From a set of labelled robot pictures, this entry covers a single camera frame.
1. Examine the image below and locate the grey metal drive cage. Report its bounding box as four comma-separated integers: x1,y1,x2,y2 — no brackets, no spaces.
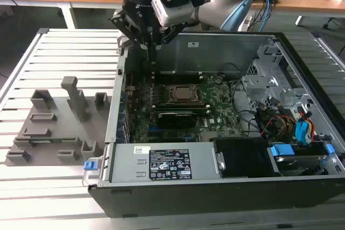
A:
241,44,311,112

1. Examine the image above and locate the hard disk in blue carrier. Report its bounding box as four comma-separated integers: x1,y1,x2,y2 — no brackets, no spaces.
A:
266,143,335,175

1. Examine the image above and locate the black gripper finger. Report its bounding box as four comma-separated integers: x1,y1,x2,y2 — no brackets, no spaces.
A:
151,22,187,65
109,11,153,64

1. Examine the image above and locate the silver CPU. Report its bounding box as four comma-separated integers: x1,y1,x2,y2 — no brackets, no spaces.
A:
174,86,200,100

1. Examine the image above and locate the black open PC case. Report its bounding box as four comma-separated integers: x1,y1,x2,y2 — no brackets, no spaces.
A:
87,31,345,219

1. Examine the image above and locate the metal CPU socket cover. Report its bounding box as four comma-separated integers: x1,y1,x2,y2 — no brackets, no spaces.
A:
164,83,206,106

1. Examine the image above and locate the blue flat disk wire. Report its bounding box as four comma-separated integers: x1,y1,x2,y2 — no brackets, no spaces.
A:
295,121,310,147

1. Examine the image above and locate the green motherboard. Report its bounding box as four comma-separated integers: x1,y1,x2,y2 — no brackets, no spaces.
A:
122,75,243,144

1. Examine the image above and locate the white power strip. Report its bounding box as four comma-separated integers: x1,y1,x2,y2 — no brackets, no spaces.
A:
238,15,253,32

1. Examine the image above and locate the grey parts rack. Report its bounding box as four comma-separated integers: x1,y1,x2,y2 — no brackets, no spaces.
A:
5,75,113,168

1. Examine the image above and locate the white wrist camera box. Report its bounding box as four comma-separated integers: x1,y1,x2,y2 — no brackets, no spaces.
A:
150,0,195,27

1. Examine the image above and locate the blue cable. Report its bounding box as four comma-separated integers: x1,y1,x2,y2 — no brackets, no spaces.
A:
259,0,273,33

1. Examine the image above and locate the red yellow wire bundle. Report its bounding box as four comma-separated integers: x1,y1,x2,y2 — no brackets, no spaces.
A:
257,107,297,137

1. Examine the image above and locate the black graphics card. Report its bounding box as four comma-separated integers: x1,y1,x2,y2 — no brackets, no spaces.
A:
156,111,198,130

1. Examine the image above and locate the black fan shroud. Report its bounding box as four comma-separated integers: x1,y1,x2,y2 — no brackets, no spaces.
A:
212,137,281,179

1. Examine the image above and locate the grey power supply with label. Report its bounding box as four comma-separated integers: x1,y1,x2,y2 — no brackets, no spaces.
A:
109,142,224,184

